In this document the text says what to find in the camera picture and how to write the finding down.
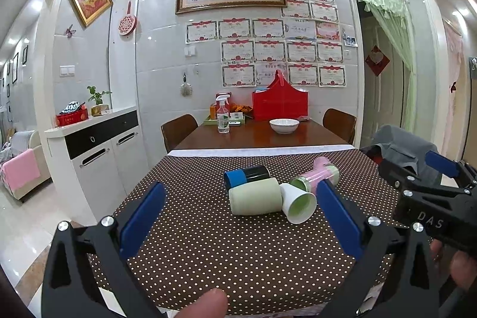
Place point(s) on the white paper cup green inside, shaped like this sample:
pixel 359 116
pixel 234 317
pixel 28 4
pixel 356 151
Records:
pixel 298 205

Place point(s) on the brown polka dot tablecloth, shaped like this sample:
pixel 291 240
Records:
pixel 264 263

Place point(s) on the pink plastic cup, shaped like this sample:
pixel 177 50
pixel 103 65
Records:
pixel 320 164

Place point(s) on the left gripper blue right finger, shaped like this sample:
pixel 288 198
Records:
pixel 410 288

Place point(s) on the white ceramic bowl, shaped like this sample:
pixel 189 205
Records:
pixel 284 126

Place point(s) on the grey jacket on chair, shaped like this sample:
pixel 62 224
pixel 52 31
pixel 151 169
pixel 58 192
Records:
pixel 405 149

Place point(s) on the red diamond door decoration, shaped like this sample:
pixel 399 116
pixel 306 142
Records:
pixel 377 60

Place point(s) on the hanging round brush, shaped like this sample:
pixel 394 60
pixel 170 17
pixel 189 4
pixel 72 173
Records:
pixel 186 87

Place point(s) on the green door curtain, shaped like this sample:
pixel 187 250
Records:
pixel 394 18

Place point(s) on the red round hanging ornament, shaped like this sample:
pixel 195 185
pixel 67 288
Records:
pixel 128 22

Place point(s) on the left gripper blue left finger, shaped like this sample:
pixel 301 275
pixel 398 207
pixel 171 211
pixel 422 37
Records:
pixel 69 286

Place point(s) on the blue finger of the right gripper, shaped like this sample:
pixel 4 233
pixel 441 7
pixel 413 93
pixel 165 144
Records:
pixel 442 164

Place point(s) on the pink towel on sofa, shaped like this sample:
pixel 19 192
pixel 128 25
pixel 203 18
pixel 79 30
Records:
pixel 20 170

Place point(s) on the person's right hand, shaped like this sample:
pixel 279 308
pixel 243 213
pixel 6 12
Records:
pixel 461 266

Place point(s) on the white black sideboard cabinet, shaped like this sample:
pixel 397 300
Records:
pixel 95 164

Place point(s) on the black blue cup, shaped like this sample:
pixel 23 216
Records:
pixel 235 178

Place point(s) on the spray bottle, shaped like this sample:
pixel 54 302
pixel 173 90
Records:
pixel 222 112

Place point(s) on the wall light switch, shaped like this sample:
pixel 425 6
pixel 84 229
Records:
pixel 67 71

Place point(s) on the pale green cup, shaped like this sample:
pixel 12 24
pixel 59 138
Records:
pixel 256 198

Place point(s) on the left wooden chair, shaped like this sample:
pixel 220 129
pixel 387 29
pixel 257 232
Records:
pixel 176 130

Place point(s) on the red basket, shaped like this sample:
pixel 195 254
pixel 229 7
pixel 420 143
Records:
pixel 279 101

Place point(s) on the person's left hand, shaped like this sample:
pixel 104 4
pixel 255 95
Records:
pixel 212 304

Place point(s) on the red tray on cabinet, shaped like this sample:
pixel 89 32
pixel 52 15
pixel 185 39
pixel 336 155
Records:
pixel 71 118

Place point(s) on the small potted plant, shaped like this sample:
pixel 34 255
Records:
pixel 96 96

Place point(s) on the wooden chair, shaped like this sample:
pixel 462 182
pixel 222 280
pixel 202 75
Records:
pixel 340 123
pixel 176 130

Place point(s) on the green tray on table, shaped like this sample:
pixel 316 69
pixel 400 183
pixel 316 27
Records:
pixel 234 119

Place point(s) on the right wooden chair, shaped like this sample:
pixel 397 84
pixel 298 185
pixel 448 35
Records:
pixel 340 123

